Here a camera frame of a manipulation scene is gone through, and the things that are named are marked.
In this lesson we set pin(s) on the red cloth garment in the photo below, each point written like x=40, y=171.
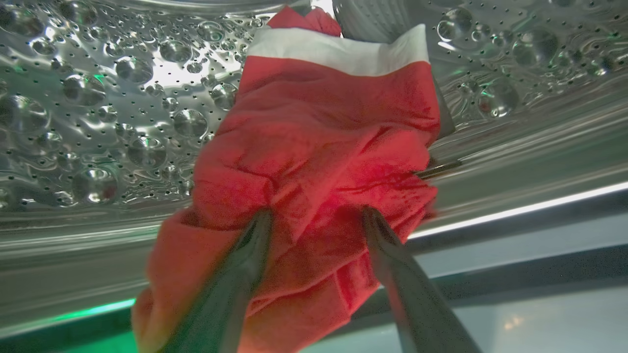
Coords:
x=319, y=147

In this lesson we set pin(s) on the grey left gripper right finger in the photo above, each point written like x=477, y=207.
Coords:
x=417, y=304

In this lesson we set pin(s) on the white front-load washing machine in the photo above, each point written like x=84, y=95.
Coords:
x=98, y=122

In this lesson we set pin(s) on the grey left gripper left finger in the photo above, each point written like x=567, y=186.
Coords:
x=230, y=289

